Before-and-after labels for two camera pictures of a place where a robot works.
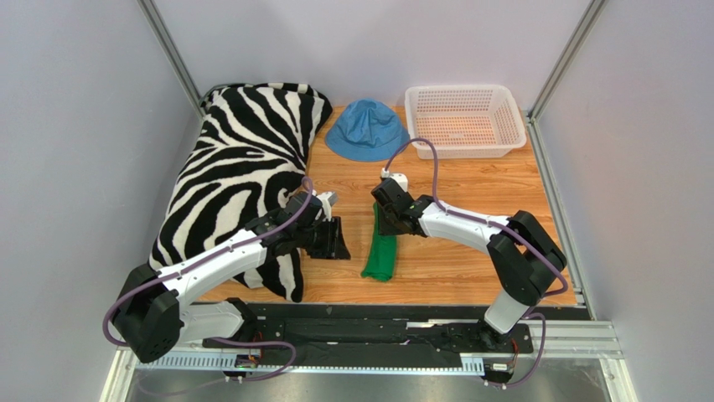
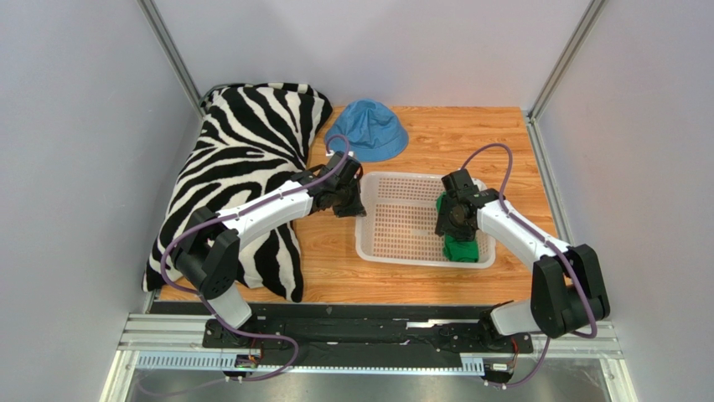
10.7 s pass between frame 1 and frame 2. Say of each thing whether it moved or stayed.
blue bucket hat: stayed
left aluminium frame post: stayed
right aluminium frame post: stayed
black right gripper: moved
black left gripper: moved
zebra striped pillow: stayed
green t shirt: moved
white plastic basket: moved
